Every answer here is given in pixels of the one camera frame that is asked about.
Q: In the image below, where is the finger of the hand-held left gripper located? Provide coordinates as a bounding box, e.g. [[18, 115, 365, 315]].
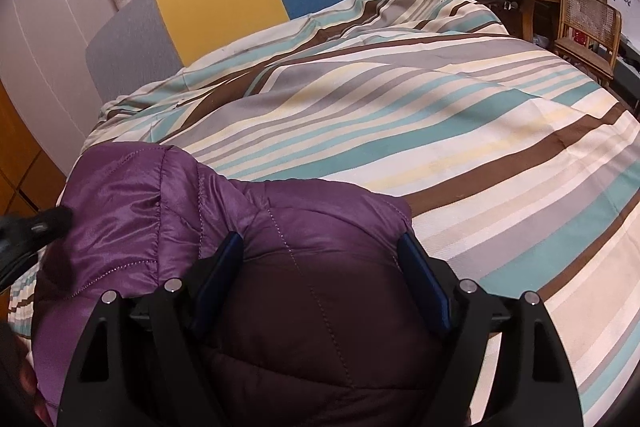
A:
[[25, 206, 72, 253]]

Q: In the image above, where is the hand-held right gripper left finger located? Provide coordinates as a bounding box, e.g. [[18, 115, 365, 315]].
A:
[[56, 232, 244, 427]]

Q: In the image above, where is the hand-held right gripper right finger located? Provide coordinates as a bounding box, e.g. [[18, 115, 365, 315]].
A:
[[397, 232, 583, 427]]

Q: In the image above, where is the purple quilted down jacket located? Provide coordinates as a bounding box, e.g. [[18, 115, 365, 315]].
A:
[[30, 143, 453, 427]]

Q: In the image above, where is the wooden wardrobe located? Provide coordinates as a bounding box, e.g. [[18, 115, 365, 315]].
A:
[[0, 82, 68, 218]]

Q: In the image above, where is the striped duvet cover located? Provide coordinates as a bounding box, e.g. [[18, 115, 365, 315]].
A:
[[7, 0, 640, 427]]

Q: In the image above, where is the rattan wooden chair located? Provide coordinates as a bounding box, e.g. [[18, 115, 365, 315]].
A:
[[552, 0, 623, 88]]

